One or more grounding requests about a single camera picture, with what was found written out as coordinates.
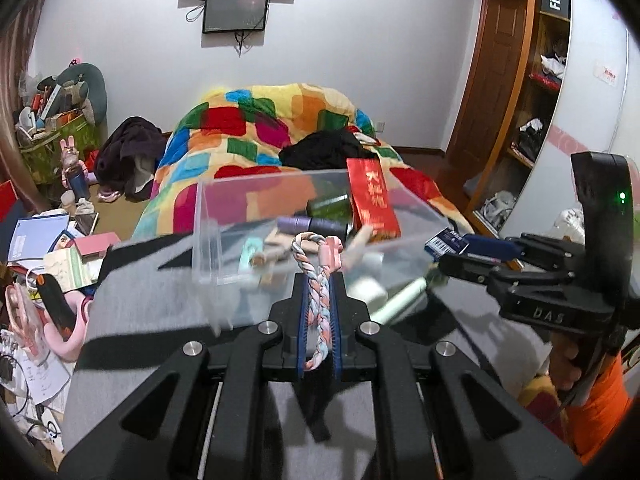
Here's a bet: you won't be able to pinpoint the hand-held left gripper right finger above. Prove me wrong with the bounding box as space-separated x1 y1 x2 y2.
333 273 584 480

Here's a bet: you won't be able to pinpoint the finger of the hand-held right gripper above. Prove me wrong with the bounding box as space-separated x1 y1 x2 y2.
437 252 532 292
462 232 587 274

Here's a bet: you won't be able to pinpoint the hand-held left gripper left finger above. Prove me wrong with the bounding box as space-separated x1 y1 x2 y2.
60 273 308 480

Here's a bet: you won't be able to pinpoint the braided rope with pink loop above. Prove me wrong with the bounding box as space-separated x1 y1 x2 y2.
291 231 346 372

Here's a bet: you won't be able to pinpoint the small blue barcode box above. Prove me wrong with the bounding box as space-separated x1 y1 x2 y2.
423 228 471 260

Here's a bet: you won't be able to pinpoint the white pen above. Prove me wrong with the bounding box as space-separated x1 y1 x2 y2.
372 277 429 324

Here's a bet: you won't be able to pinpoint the tan rectangular block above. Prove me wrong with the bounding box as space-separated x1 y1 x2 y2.
250 252 289 289

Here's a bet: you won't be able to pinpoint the mint green tube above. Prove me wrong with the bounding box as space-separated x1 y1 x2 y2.
238 237 265 276

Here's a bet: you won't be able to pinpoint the purple bottle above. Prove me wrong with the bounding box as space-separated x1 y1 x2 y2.
276 215 349 239

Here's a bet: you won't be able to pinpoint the green translucent jar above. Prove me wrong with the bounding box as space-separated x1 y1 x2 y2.
305 192 354 221

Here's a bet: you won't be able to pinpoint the red tea packet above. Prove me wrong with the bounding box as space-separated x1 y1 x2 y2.
345 157 403 244

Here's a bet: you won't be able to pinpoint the clear plastic storage bin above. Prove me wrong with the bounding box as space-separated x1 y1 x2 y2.
192 168 449 332

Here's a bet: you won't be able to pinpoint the person's right forearm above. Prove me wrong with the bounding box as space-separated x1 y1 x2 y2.
564 354 634 467

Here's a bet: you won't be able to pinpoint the person's right hand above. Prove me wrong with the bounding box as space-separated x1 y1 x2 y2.
548 332 587 393

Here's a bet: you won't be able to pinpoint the white shoes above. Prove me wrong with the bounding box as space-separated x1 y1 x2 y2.
479 190 516 221

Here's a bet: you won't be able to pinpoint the black white clothes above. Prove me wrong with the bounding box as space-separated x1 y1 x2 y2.
517 118 546 161

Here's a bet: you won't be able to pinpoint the white wardrobe sliding door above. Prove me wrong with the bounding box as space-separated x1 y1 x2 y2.
504 0 640 262

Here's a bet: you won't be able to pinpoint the wooden shelf unit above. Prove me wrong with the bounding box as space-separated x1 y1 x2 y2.
464 0 574 227

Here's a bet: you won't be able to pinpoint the grey black striped blanket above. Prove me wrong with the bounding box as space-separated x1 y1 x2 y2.
60 230 551 480

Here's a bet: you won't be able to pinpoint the black garment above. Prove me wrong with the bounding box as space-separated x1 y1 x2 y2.
278 129 379 171

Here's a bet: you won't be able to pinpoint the wooden door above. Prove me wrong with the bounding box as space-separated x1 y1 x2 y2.
444 0 531 162

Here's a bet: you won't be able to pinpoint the white crumpled item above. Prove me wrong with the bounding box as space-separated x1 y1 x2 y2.
541 54 569 79

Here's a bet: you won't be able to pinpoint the colourful patchwork quilt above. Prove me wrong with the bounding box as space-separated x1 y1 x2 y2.
132 82 467 242

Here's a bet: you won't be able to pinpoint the pink book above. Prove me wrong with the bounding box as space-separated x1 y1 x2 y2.
73 232 121 261

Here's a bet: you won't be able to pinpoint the pink curved massager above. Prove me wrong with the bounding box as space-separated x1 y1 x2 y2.
44 292 96 362

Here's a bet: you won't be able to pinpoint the tablet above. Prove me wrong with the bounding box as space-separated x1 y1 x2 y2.
69 212 100 236

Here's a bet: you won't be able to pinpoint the green white booklet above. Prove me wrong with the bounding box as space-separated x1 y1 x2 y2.
43 247 94 291

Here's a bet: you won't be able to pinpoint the dark clothes pile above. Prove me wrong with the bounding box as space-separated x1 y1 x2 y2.
94 116 164 199

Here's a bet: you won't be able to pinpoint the black orange tool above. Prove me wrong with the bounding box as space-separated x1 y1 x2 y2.
37 273 79 341

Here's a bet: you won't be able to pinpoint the loose white papers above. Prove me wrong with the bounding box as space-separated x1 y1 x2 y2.
0 329 74 407

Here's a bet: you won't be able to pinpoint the pink rabbit toy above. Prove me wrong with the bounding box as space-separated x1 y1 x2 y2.
59 135 91 201

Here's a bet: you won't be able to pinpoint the pink clear pouch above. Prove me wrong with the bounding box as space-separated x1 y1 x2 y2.
4 282 51 357

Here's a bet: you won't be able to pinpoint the blue book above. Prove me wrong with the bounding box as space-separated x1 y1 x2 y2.
7 213 71 264

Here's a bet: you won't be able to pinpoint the green storage box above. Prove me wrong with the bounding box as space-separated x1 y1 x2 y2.
17 109 101 184

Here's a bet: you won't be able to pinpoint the grey neck pillow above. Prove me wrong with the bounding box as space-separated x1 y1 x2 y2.
52 63 109 126

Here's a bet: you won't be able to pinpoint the red box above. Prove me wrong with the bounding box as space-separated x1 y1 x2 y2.
0 180 19 222

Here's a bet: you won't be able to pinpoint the striped curtain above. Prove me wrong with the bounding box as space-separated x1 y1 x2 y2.
0 0 67 202

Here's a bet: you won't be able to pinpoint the small wall monitor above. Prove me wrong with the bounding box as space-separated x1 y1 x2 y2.
201 0 270 35

